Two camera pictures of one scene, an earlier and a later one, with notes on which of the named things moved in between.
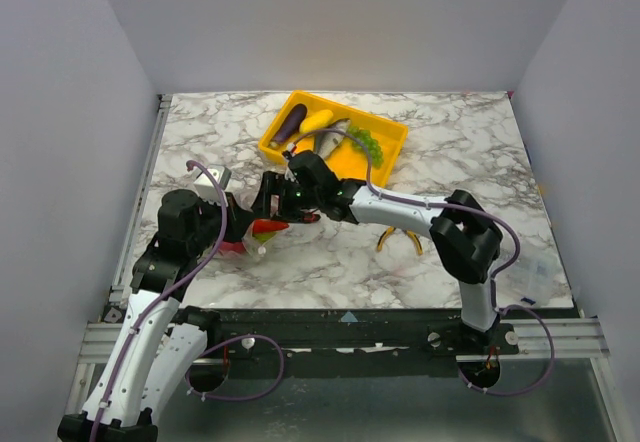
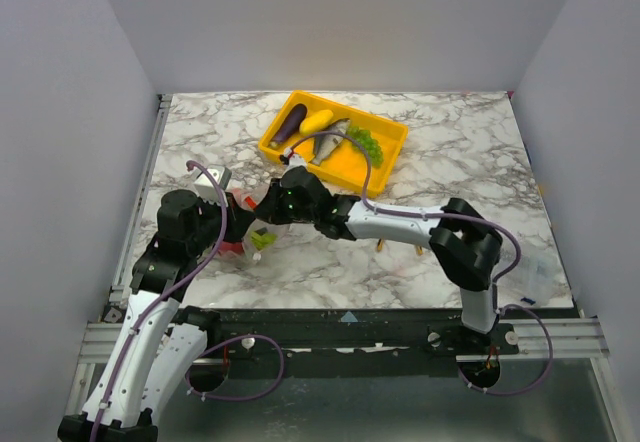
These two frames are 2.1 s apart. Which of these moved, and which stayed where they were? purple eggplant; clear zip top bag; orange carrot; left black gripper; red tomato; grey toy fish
Moved: clear zip top bag; orange carrot
Stayed: purple eggplant; grey toy fish; left black gripper; red tomato
